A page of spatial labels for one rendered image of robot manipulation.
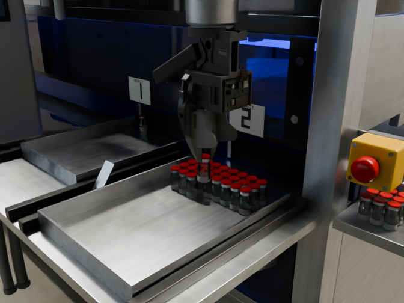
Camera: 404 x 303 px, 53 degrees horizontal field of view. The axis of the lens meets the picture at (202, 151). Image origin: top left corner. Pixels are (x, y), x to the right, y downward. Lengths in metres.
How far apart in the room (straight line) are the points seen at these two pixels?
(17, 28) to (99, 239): 0.85
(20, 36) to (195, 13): 0.87
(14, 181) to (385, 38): 0.76
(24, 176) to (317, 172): 0.60
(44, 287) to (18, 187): 1.21
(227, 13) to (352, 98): 0.25
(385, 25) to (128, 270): 0.56
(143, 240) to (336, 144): 0.35
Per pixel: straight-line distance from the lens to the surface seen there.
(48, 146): 1.08
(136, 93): 1.04
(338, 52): 0.67
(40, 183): 0.90
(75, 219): 0.74
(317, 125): 0.71
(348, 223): 0.74
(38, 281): 2.12
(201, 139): 0.63
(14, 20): 1.37
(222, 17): 0.58
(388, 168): 0.67
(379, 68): 0.78
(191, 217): 0.71
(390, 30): 0.79
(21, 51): 1.38
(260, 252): 0.64
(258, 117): 0.77
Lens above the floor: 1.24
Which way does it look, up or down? 21 degrees down
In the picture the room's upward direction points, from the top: straight up
